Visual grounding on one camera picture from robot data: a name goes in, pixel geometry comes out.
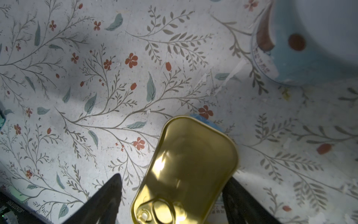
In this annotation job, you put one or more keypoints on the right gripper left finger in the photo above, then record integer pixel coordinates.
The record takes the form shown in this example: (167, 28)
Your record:
(102, 207)

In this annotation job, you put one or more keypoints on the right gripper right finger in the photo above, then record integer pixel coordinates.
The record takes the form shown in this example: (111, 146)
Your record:
(242, 208)

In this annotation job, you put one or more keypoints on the yellow oval sardine tin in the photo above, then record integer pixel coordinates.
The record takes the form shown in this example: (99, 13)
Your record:
(189, 169)

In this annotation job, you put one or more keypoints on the light blue pull-tab can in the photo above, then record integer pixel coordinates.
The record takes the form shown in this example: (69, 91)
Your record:
(307, 42)

